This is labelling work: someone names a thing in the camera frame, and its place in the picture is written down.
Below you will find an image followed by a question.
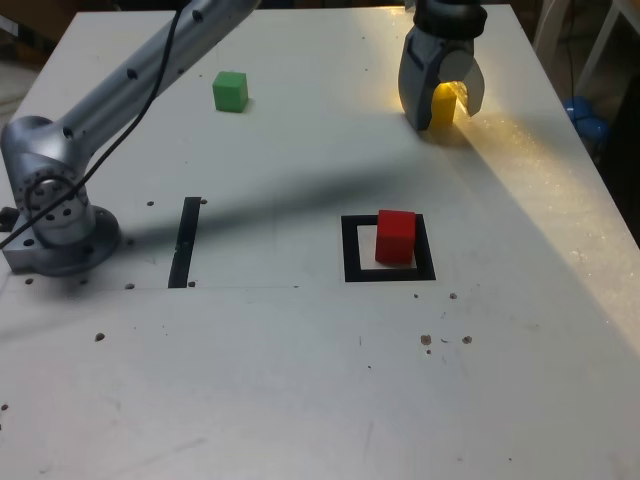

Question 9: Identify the black tape strip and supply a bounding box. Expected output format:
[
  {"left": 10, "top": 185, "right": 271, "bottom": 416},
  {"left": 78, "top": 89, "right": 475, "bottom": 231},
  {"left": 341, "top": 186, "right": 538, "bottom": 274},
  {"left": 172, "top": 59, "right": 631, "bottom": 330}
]
[{"left": 167, "top": 196, "right": 202, "bottom": 290}]

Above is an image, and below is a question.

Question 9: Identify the blue rounded object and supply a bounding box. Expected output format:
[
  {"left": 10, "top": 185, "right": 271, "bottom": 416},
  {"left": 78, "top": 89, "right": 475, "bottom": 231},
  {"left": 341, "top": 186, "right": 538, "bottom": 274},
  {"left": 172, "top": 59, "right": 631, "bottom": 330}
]
[{"left": 562, "top": 95, "right": 612, "bottom": 151}]

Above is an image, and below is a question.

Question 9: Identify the brown cardboard box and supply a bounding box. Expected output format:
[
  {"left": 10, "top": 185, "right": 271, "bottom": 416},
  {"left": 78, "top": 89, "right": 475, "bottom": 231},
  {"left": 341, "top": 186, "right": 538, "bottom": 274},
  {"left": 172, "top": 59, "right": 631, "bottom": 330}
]
[{"left": 0, "top": 12, "right": 79, "bottom": 66}]

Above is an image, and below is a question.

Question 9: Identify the thin black background cable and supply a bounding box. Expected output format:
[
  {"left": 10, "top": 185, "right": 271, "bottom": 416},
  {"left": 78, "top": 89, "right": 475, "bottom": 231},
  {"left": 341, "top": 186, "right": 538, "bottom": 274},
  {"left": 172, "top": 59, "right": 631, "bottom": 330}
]
[{"left": 563, "top": 0, "right": 577, "bottom": 100}]

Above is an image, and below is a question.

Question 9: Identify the black tape square outline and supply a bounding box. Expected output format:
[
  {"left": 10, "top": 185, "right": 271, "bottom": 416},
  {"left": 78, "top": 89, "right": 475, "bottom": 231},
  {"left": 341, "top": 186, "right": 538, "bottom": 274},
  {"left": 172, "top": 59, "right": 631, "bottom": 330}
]
[{"left": 340, "top": 213, "right": 437, "bottom": 284}]

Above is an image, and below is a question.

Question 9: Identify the red cube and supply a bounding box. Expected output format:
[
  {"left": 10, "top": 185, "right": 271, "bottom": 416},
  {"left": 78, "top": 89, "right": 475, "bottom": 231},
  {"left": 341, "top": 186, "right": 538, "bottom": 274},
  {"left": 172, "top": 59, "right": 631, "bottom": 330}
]
[{"left": 374, "top": 209, "right": 418, "bottom": 265}]

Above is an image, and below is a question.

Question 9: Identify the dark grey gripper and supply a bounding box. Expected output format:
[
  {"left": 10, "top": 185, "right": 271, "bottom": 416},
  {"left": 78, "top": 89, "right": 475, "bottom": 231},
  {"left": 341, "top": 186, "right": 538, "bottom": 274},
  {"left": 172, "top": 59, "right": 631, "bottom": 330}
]
[{"left": 398, "top": 24, "right": 486, "bottom": 132}]

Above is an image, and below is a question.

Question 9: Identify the yellow cube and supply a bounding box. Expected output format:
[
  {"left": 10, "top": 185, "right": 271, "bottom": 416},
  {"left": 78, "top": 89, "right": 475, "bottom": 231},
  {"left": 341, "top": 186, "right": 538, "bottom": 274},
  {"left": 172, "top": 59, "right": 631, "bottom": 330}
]
[{"left": 428, "top": 89, "right": 471, "bottom": 129}]

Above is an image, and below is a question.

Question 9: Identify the white metal frame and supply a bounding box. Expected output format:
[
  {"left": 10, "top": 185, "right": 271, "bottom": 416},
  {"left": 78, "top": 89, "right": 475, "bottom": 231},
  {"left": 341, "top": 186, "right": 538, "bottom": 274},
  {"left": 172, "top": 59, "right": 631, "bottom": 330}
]
[{"left": 532, "top": 0, "right": 640, "bottom": 96}]

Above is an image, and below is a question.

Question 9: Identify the green cube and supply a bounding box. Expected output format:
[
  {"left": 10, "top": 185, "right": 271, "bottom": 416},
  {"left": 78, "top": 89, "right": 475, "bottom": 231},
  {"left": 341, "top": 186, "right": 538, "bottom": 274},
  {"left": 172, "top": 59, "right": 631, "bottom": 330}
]
[{"left": 211, "top": 70, "right": 250, "bottom": 112}]

